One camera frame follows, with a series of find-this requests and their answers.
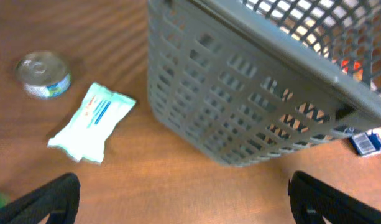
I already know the light green wipes pack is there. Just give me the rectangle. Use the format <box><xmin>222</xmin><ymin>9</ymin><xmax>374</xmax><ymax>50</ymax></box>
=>
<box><xmin>47</xmin><ymin>82</ymin><xmax>136</xmax><ymax>164</ymax></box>

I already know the grey plastic basket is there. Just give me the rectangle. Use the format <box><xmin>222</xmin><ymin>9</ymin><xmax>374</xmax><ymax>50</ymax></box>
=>
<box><xmin>147</xmin><ymin>0</ymin><xmax>381</xmax><ymax>166</ymax></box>

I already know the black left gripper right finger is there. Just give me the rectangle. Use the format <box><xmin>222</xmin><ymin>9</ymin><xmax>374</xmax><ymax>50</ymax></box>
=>
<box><xmin>288</xmin><ymin>170</ymin><xmax>381</xmax><ymax>224</ymax></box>

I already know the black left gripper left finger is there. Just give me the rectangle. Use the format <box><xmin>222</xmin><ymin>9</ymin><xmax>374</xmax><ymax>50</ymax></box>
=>
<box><xmin>0</xmin><ymin>172</ymin><xmax>80</xmax><ymax>224</ymax></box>

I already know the blue tissue pack box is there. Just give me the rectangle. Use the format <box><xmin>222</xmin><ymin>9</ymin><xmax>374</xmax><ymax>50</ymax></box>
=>
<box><xmin>349</xmin><ymin>128</ymin><xmax>381</xmax><ymax>157</ymax></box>

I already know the small tin can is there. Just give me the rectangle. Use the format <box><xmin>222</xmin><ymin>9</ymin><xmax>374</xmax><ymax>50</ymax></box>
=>
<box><xmin>14</xmin><ymin>50</ymin><xmax>71</xmax><ymax>99</ymax></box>

